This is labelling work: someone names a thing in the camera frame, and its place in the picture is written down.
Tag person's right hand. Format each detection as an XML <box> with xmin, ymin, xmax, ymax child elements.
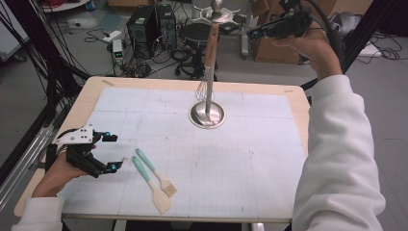
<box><xmin>272</xmin><ymin>22</ymin><xmax>343</xmax><ymax>81</ymax></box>

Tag small cardboard box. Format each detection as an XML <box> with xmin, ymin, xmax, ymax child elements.
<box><xmin>107</xmin><ymin>0</ymin><xmax>155</xmax><ymax>8</ymax></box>

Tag teal handled wooden spatula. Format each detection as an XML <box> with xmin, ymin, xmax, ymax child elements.
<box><xmin>131</xmin><ymin>156</ymin><xmax>172</xmax><ymax>215</ymax></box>

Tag wooden handled wire whisk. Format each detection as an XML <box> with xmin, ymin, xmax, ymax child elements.
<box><xmin>194</xmin><ymin>22</ymin><xmax>221</xmax><ymax>103</ymax></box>

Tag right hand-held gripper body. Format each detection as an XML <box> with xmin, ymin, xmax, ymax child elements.
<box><xmin>272</xmin><ymin>6</ymin><xmax>314</xmax><ymax>39</ymax></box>

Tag plain black computer tower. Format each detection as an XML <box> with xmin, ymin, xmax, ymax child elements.
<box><xmin>155</xmin><ymin>3</ymin><xmax>178</xmax><ymax>51</ymax></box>

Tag person's left hand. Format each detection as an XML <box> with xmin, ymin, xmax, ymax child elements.
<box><xmin>32</xmin><ymin>145</ymin><xmax>97</xmax><ymax>198</ymax></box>

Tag white round table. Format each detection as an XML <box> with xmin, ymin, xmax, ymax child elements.
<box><xmin>39</xmin><ymin>0</ymin><xmax>92</xmax><ymax>13</ymax></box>

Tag black computer tower green label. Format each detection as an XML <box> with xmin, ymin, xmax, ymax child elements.
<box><xmin>126</xmin><ymin>5</ymin><xmax>162</xmax><ymax>61</ymax></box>

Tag teal handled silicone brush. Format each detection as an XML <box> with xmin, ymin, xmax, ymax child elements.
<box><xmin>135</xmin><ymin>148</ymin><xmax>178</xmax><ymax>198</ymax></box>

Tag aluminium rail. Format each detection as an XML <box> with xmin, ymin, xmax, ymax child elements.
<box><xmin>0</xmin><ymin>124</ymin><xmax>56</xmax><ymax>210</ymax></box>

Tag white power strip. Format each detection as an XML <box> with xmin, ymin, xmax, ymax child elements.
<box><xmin>101</xmin><ymin>29</ymin><xmax>123</xmax><ymax>43</ymax></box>

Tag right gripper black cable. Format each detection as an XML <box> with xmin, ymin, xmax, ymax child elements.
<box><xmin>304</xmin><ymin>0</ymin><xmax>346</xmax><ymax>70</ymax></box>

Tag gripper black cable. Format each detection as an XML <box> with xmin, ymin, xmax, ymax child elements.
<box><xmin>304</xmin><ymin>0</ymin><xmax>346</xmax><ymax>70</ymax></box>
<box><xmin>44</xmin><ymin>128</ymin><xmax>81</xmax><ymax>172</ymax></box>

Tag large cardboard box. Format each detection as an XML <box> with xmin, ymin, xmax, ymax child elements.
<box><xmin>249</xmin><ymin>0</ymin><xmax>304</xmax><ymax>64</ymax></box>

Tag metal utensil stand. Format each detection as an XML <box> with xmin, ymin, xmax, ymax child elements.
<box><xmin>187</xmin><ymin>0</ymin><xmax>242</xmax><ymax>130</ymax></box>

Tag black floor cables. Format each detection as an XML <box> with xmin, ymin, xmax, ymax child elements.
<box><xmin>369</xmin><ymin>33</ymin><xmax>403</xmax><ymax>62</ymax></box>

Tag grey metal stand leg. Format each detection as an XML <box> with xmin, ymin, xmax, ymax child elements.
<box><xmin>240</xmin><ymin>0</ymin><xmax>252</xmax><ymax>61</ymax></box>

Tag grey rounded device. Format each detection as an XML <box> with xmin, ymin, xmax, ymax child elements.
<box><xmin>328</xmin><ymin>11</ymin><xmax>364</xmax><ymax>37</ymax></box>

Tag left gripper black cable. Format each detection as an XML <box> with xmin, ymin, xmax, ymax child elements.
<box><xmin>44</xmin><ymin>128</ymin><xmax>81</xmax><ymax>172</ymax></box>

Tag black cable tangle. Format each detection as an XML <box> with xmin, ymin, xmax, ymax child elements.
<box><xmin>120</xmin><ymin>54</ymin><xmax>169</xmax><ymax>79</ymax></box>

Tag white device green display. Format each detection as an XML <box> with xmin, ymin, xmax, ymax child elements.
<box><xmin>111</xmin><ymin>38</ymin><xmax>125</xmax><ymax>64</ymax></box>

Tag black frame with cables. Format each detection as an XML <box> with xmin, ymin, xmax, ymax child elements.
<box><xmin>0</xmin><ymin>0</ymin><xmax>92</xmax><ymax>129</ymax></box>

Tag white flat board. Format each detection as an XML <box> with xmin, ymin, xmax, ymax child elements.
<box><xmin>357</xmin><ymin>41</ymin><xmax>384</xmax><ymax>59</ymax></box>

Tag black round stool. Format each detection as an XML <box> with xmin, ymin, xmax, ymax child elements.
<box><xmin>174</xmin><ymin>22</ymin><xmax>222</xmax><ymax>81</ymax></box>

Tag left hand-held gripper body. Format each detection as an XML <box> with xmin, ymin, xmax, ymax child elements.
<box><xmin>52</xmin><ymin>125</ymin><xmax>109</xmax><ymax>179</ymax></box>

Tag black frame post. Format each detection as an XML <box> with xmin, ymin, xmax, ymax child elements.
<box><xmin>299</xmin><ymin>0</ymin><xmax>408</xmax><ymax>92</ymax></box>

